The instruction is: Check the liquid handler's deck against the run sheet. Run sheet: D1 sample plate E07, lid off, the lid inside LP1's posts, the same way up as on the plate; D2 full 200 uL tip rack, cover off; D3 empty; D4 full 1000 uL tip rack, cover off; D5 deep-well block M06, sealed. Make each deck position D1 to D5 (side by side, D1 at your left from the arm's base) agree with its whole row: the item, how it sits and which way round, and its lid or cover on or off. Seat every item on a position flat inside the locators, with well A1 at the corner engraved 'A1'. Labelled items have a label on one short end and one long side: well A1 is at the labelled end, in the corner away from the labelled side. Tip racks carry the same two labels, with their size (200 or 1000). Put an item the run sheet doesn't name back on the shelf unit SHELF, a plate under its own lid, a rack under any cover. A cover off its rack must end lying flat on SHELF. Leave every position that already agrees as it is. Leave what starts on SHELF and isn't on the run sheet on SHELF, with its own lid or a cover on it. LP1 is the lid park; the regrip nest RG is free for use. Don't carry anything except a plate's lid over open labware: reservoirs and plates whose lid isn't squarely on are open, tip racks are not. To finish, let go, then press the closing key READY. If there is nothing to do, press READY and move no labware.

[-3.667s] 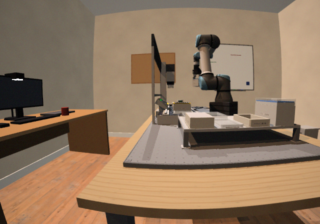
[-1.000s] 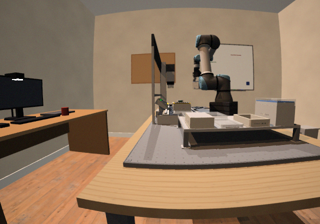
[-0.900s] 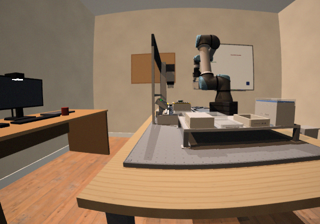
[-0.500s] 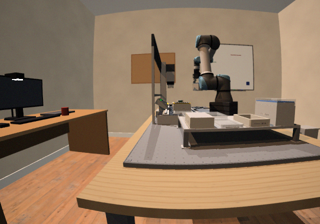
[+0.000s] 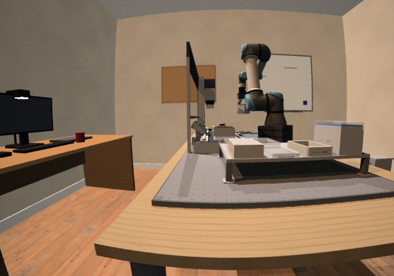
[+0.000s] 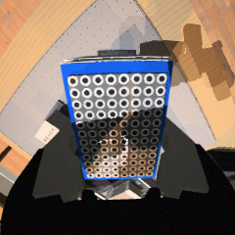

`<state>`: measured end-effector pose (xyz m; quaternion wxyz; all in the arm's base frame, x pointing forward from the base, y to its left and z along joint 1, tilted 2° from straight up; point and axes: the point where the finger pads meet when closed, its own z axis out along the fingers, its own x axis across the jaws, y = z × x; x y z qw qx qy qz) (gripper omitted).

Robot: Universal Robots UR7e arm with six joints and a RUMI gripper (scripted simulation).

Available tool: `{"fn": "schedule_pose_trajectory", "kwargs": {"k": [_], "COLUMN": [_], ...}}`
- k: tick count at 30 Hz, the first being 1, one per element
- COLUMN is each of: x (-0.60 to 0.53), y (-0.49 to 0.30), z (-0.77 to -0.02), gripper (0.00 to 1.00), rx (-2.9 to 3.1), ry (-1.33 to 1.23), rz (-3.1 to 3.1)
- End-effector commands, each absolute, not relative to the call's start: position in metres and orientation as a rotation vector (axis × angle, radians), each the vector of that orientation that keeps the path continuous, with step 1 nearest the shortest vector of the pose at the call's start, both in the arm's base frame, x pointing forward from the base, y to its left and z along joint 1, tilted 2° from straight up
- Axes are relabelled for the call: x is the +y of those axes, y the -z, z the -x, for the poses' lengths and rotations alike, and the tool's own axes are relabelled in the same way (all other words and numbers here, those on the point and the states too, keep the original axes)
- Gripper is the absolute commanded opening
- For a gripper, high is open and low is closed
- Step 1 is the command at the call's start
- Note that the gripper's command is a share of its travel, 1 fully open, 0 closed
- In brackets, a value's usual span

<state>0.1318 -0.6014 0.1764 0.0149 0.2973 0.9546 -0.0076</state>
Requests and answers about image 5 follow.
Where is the yellow tip rack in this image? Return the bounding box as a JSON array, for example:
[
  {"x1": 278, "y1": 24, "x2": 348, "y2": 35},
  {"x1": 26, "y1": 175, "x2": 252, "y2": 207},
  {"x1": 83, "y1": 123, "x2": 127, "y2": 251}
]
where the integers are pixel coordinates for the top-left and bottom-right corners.
[{"x1": 213, "y1": 126, "x2": 235, "y2": 137}]

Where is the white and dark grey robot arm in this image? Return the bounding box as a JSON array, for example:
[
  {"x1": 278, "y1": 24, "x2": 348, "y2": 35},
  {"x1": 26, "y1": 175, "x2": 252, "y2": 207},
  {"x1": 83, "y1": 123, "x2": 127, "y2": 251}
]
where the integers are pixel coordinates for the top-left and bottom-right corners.
[{"x1": 239, "y1": 44, "x2": 287, "y2": 126}]

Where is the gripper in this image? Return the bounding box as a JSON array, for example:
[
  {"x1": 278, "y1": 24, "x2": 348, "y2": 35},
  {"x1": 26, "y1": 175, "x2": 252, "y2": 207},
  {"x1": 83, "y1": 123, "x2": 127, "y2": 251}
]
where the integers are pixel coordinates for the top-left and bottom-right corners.
[{"x1": 238, "y1": 87, "x2": 246, "y2": 104}]

